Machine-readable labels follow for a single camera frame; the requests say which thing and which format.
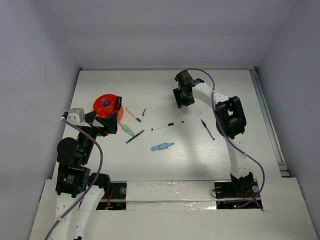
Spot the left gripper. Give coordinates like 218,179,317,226
78,109,118,163

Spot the orange highlighter black body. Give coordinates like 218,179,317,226
114,96,122,112

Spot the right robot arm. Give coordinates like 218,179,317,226
173,69,254,196

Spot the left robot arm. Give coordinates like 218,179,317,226
45,108,118,240

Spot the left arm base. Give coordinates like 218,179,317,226
96,181,127,211

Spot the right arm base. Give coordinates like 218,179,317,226
211,181,263,210

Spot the orange round container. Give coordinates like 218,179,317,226
93,93,124,122

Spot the blue item in container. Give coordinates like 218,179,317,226
102,98,109,107

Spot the green correction tape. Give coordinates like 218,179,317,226
118,122,135,137

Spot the blue gel pen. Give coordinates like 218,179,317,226
200,119,215,141

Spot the black capped white marker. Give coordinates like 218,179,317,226
151,122,174,131

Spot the blue capped white marker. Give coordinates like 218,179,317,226
125,107,142,123

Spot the purple pen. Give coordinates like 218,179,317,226
125,130,145,144

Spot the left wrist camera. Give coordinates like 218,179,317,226
61,108,86,126

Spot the aluminium side rail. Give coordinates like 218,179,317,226
249,69,291,178

